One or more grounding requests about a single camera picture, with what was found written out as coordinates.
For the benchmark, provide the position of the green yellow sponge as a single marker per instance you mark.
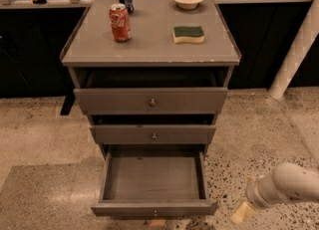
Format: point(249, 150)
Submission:
point(188, 34)

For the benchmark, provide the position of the grey drawer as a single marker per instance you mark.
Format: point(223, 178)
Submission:
point(157, 180)
point(152, 129)
point(156, 91)

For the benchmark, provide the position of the white diagonal pole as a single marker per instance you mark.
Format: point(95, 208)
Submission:
point(299, 48)

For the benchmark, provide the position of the grey wooden drawer cabinet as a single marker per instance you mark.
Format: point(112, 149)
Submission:
point(151, 44)

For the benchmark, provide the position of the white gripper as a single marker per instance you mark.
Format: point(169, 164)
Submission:
point(253, 191)

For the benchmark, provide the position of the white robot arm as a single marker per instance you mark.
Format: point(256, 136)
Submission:
point(287, 183)

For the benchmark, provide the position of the red cola can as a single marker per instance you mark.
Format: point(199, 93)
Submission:
point(120, 22)

